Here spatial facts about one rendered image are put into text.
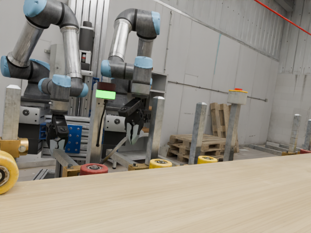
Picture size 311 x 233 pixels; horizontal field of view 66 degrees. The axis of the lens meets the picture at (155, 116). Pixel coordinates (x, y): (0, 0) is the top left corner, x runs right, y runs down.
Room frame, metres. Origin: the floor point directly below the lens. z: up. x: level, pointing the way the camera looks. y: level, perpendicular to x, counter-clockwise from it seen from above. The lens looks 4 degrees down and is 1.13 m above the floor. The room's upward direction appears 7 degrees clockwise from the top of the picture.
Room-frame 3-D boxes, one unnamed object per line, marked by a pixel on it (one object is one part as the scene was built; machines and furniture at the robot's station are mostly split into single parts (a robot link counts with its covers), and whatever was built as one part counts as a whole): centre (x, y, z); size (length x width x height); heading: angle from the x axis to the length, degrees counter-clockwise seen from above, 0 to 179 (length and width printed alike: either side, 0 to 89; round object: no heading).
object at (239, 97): (1.26, -0.41, 1.18); 0.07 x 0.07 x 0.08; 37
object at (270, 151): (1.75, -0.92, 0.84); 0.43 x 0.03 x 0.04; 37
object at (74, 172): (0.79, 0.21, 0.85); 0.13 x 0.06 x 0.05; 127
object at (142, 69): (1.00, 0.08, 1.24); 0.09 x 0.08 x 0.11; 5
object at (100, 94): (0.76, 0.17, 1.12); 0.06 x 0.06 x 0.02
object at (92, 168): (0.69, 0.16, 0.85); 0.08 x 0.08 x 0.11
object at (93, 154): (0.80, 0.19, 0.92); 0.03 x 0.03 x 0.48; 37
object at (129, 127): (1.01, 0.09, 0.97); 0.06 x 0.03 x 0.09; 147
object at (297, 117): (1.70, -1.00, 0.90); 0.03 x 0.03 x 0.48; 37
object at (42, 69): (1.48, 0.75, 1.21); 0.13 x 0.12 x 0.14; 140
